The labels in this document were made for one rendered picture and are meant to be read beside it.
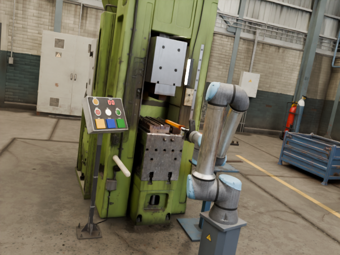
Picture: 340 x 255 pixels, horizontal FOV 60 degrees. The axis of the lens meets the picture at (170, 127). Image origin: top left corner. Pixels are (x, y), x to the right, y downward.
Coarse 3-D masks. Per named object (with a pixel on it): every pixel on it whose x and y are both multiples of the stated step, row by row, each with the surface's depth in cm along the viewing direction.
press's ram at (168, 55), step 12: (156, 36) 255; (156, 48) 257; (168, 48) 261; (180, 48) 265; (156, 60) 259; (168, 60) 264; (180, 60) 268; (156, 72) 262; (168, 72) 266; (180, 72) 270; (168, 84) 269; (180, 84) 273
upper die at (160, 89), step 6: (144, 84) 291; (150, 84) 275; (156, 84) 264; (162, 84) 266; (144, 90) 290; (150, 90) 274; (156, 90) 265; (162, 90) 267; (168, 90) 270; (174, 90) 272
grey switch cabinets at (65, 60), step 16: (48, 32) 713; (48, 48) 720; (64, 48) 728; (80, 48) 738; (48, 64) 727; (64, 64) 736; (80, 64) 746; (48, 80) 735; (64, 80) 744; (80, 80) 754; (48, 96) 742; (64, 96) 751; (80, 96) 762; (48, 112) 754; (64, 112) 759; (80, 112) 770
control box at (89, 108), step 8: (88, 104) 225; (104, 104) 236; (112, 104) 242; (120, 104) 249; (88, 112) 225; (104, 112) 233; (112, 112) 240; (120, 112) 246; (88, 120) 225; (104, 120) 231; (88, 128) 226; (96, 128) 223; (112, 128) 235; (120, 128) 241
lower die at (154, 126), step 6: (144, 120) 292; (150, 120) 291; (150, 126) 270; (156, 126) 273; (162, 126) 275; (168, 126) 278; (150, 132) 271; (156, 132) 274; (162, 132) 276; (168, 132) 279
